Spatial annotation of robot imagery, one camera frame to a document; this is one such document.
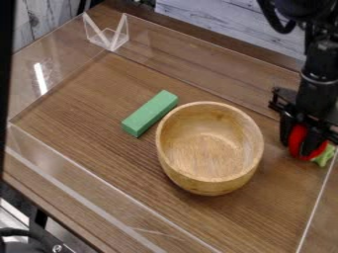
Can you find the red plush strawberry toy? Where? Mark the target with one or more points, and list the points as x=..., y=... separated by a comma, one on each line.
x=322, y=153

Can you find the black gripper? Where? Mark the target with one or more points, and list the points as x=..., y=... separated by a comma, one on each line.
x=318, y=128

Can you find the black table leg bracket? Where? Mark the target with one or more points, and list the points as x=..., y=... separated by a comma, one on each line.
x=54, y=245

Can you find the green rectangular block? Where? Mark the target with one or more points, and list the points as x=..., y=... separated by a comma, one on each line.
x=150, y=113

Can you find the clear acrylic corner bracket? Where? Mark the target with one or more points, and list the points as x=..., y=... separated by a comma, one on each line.
x=107, y=38

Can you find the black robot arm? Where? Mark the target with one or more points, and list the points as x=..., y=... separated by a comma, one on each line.
x=309, y=108

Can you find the wooden bowl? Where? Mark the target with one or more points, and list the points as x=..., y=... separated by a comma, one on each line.
x=210, y=147

